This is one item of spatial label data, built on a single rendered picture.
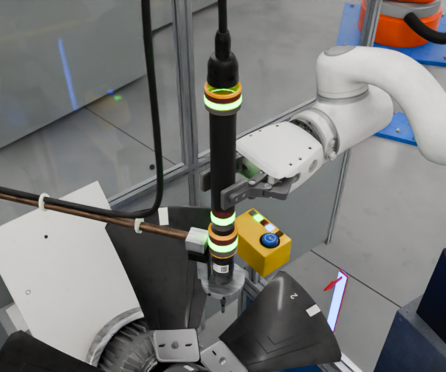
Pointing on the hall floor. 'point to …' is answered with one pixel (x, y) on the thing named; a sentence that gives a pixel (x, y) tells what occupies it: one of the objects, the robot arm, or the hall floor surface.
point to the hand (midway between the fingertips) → (222, 186)
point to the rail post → (242, 302)
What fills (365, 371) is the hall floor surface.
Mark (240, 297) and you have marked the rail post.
